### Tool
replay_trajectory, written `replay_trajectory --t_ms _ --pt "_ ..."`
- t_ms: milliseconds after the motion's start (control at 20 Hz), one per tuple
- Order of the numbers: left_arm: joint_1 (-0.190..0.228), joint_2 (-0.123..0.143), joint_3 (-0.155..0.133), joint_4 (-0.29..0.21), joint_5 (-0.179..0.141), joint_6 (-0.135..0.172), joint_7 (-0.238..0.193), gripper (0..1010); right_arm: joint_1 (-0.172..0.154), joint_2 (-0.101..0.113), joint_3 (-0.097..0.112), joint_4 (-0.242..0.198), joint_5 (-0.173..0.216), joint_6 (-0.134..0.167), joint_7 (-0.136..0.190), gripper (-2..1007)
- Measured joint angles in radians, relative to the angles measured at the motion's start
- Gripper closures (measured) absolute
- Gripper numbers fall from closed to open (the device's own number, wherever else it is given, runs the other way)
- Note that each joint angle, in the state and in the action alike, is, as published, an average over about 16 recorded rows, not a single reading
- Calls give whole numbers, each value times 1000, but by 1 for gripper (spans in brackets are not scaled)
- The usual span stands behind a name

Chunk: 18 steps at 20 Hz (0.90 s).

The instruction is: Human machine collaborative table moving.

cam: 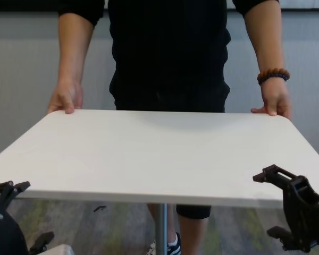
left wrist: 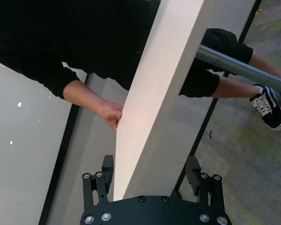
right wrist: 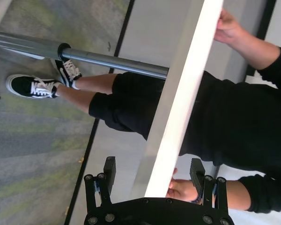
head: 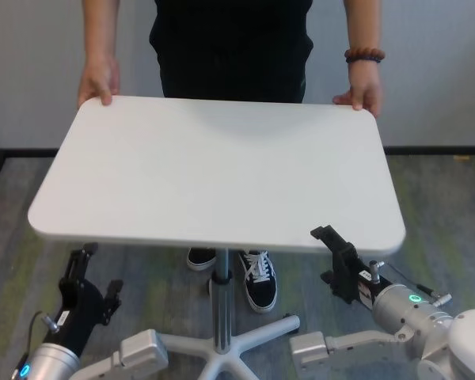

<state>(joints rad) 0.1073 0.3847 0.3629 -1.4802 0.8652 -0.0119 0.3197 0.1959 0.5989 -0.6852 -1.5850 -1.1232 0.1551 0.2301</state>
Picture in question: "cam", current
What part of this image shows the person's left hand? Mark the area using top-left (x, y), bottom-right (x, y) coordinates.
top-left (250, 79), bottom-right (293, 121)

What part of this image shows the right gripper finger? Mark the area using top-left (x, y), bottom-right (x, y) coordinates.
top-left (252, 164), bottom-right (296, 187)
top-left (266, 226), bottom-right (292, 251)

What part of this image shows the person's left leg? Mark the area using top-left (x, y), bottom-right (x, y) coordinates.
top-left (179, 218), bottom-right (203, 255)

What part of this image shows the person's right hand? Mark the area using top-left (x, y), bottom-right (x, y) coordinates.
top-left (47, 78), bottom-right (84, 115)

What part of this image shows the person's leg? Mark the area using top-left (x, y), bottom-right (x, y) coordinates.
top-left (147, 203), bottom-right (177, 240)
top-left (179, 218), bottom-right (203, 255)

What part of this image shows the person's right black sneaker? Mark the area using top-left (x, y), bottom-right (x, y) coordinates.
top-left (146, 232), bottom-right (182, 255)

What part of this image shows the white rectangular table top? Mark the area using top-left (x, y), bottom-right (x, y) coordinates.
top-left (0, 109), bottom-right (319, 209)

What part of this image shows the black wall frame strip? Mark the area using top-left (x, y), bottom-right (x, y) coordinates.
top-left (0, 0), bottom-right (319, 13)

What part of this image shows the black shirt of person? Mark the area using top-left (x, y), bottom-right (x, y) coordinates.
top-left (57, 0), bottom-right (281, 91)

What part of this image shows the dark blue bead bracelet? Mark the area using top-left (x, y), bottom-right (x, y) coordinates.
top-left (258, 74), bottom-right (289, 87)

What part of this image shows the person's right forearm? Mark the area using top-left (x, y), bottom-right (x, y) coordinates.
top-left (57, 12), bottom-right (94, 83)

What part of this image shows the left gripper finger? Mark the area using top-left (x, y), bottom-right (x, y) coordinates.
top-left (0, 181), bottom-right (31, 211)
top-left (28, 231), bottom-right (55, 254)

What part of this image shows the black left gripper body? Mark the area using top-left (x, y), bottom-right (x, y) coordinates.
top-left (0, 209), bottom-right (30, 255)

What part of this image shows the person's left forearm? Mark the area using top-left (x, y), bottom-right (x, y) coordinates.
top-left (243, 6), bottom-right (287, 77)

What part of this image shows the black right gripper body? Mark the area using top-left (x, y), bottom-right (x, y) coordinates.
top-left (281, 175), bottom-right (319, 252)

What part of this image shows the person's right leg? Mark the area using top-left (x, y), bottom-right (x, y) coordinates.
top-left (147, 203), bottom-right (177, 240)

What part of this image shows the silver table pole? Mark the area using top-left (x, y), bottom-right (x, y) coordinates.
top-left (156, 203), bottom-right (169, 255)

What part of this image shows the brown wooden bead bracelet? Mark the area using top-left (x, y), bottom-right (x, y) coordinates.
top-left (257, 68), bottom-right (291, 82)

